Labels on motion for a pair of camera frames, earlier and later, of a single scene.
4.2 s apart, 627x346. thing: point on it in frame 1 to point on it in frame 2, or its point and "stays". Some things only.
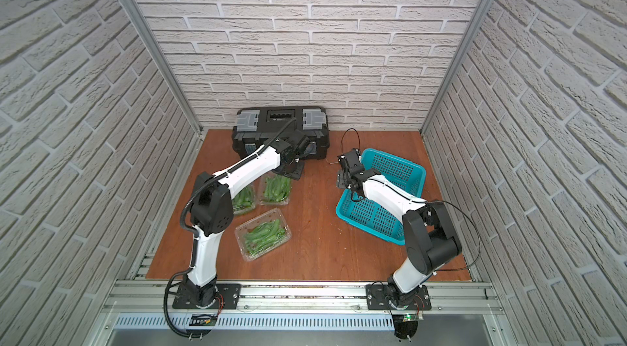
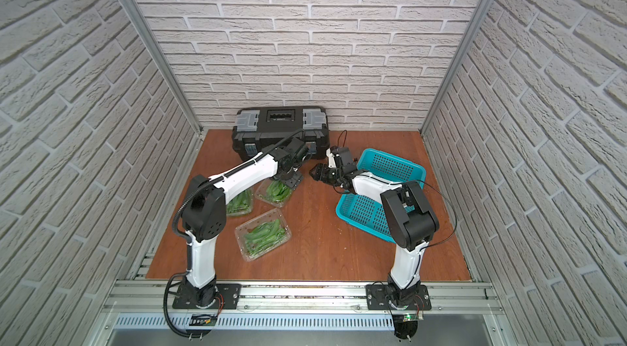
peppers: [277, 188] stays
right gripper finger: [340, 179] to [319, 172]
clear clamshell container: [274, 189] stays
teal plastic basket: [371, 218] stays
